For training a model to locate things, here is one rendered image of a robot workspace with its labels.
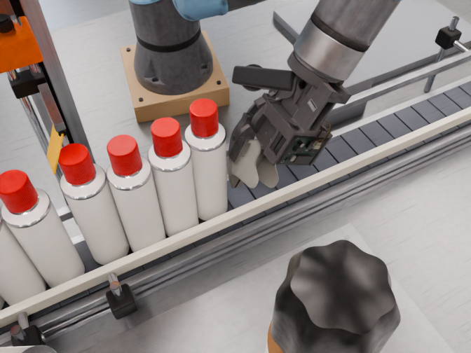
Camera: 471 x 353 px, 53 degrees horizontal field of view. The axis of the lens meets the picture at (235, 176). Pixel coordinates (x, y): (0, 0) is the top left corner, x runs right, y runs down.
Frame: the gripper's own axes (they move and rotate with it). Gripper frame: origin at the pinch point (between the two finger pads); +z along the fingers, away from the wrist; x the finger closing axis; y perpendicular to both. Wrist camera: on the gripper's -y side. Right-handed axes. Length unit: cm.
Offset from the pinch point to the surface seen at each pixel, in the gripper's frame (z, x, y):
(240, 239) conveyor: 7.1, 1.3, 6.0
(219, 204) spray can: 3.2, -2.6, 2.4
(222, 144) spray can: -7.4, -7.6, 2.1
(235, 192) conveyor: 4.5, 3.1, -1.0
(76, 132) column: 3.0, -18.9, -11.8
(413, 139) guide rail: -12.6, 26.9, 4.8
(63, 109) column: -0.6, -21.6, -11.8
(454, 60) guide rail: -23.9, 36.1, -3.0
